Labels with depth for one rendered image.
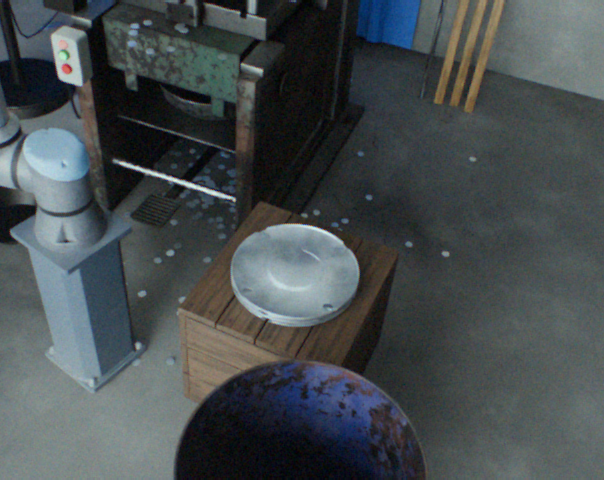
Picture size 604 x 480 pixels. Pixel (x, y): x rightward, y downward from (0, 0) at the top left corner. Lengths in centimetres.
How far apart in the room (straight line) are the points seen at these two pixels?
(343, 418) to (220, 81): 92
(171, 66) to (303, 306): 75
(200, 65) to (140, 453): 96
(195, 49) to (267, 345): 78
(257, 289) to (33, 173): 52
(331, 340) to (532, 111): 172
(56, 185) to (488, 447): 118
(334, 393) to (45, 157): 72
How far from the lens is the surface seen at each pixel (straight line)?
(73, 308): 173
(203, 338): 166
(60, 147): 153
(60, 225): 159
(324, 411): 149
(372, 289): 168
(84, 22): 203
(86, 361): 188
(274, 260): 167
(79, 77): 202
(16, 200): 246
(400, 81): 306
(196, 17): 195
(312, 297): 161
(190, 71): 196
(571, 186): 273
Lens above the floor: 159
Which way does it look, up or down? 44 degrees down
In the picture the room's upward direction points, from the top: 6 degrees clockwise
